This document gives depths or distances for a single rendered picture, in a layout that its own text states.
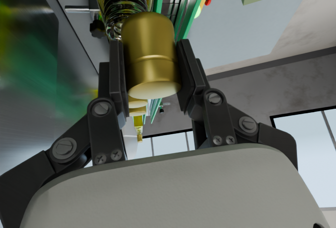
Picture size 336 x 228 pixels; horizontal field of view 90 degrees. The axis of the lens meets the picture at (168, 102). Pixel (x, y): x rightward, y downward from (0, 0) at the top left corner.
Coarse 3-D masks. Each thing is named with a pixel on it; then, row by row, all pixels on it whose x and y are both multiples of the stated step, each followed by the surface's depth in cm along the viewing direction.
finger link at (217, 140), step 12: (204, 96) 9; (216, 96) 9; (204, 108) 8; (216, 108) 8; (192, 120) 11; (204, 120) 8; (216, 120) 8; (228, 120) 8; (204, 132) 10; (216, 132) 8; (228, 132) 8; (204, 144) 8; (216, 144) 7; (228, 144) 7
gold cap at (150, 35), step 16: (144, 16) 10; (160, 16) 10; (128, 32) 10; (144, 32) 9; (160, 32) 10; (128, 48) 10; (144, 48) 9; (160, 48) 9; (128, 64) 10; (144, 64) 9; (160, 64) 9; (176, 64) 10; (128, 80) 9; (144, 80) 9; (160, 80) 9; (176, 80) 9; (144, 96) 11; (160, 96) 11
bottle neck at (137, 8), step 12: (108, 0) 11; (120, 0) 10; (132, 0) 10; (144, 0) 11; (108, 12) 10; (120, 12) 10; (132, 12) 10; (108, 24) 10; (120, 24) 12; (120, 36) 12
